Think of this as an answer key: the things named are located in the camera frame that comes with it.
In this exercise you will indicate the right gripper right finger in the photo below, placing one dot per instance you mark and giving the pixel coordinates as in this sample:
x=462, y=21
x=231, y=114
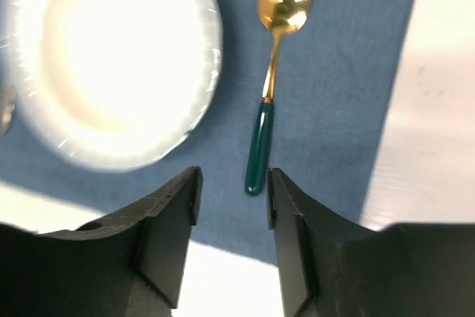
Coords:
x=330, y=266

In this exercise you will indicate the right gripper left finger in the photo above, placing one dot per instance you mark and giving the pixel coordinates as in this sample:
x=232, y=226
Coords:
x=127, y=263

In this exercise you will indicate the blue cloth napkin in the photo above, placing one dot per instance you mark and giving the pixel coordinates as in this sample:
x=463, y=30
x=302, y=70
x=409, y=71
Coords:
x=335, y=78

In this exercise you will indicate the white bowl plate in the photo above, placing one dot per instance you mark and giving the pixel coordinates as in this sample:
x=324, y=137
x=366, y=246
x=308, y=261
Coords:
x=110, y=85

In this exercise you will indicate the gold spoon green handle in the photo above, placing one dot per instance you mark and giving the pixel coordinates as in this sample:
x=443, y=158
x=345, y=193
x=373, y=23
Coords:
x=280, y=18

